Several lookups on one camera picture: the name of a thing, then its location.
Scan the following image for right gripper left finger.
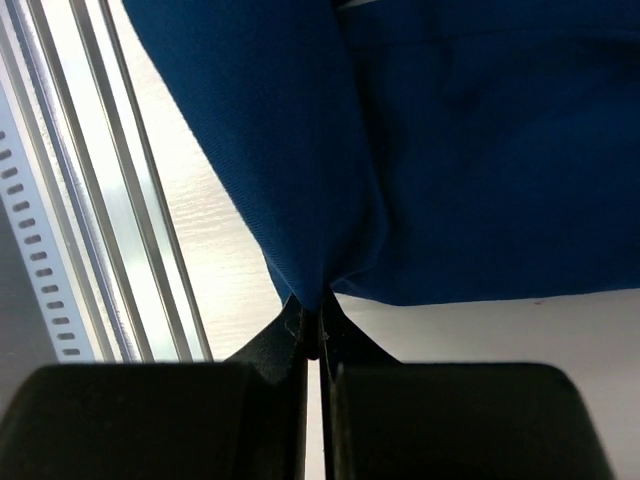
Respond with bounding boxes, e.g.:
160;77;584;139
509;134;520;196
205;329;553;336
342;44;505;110
225;297;308;479

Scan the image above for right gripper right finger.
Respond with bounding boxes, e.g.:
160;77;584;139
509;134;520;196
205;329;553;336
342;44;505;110
318;289;400;479

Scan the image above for blue t-shirt with print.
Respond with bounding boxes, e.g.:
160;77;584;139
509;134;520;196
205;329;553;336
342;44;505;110
124;1;639;309

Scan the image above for white slotted cable duct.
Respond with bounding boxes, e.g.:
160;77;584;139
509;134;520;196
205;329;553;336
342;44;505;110
1;93;101;363

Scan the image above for aluminium front rail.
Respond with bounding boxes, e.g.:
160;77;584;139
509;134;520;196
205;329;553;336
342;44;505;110
1;1;212;363

